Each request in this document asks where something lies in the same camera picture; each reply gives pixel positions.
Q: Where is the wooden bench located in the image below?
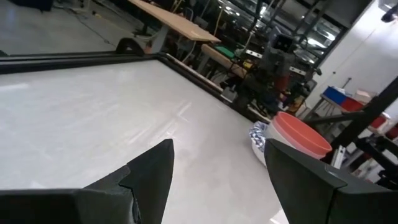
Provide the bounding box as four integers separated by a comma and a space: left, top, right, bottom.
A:
200, 43, 248, 79

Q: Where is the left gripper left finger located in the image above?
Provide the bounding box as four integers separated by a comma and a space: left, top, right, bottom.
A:
0, 138, 175, 224

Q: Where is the metal storage rack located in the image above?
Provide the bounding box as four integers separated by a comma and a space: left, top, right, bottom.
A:
217, 0, 349, 63

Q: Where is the red storage bin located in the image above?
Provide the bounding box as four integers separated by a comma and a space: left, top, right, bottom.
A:
340, 96, 365, 113

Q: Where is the green item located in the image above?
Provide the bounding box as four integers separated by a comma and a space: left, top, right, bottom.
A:
213, 45, 236, 59

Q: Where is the blue storage bin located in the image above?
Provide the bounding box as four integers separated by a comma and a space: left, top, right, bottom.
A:
322, 86, 348, 106

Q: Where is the pink bowl pale outside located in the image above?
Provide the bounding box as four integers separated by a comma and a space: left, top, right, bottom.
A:
264, 119, 326, 161

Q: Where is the orange plastic bowl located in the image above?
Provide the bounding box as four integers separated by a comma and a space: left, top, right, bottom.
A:
272, 111, 333, 157

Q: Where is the blue patterned paper bowl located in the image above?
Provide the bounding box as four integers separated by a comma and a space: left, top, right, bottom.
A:
248, 120, 270, 151

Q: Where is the wooden workbench table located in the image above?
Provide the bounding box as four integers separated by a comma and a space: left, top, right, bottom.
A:
127, 0, 222, 54

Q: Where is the black computer tower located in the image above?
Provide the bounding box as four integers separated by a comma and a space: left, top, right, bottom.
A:
7, 0, 54, 12

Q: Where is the cream white bowl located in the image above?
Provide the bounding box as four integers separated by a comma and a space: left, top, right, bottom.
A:
251, 141, 268, 167

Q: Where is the black frame clamp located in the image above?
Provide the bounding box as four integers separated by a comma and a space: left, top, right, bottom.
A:
115, 37, 146, 57

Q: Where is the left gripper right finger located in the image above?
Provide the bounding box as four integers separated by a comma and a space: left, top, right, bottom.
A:
263, 138, 398, 224

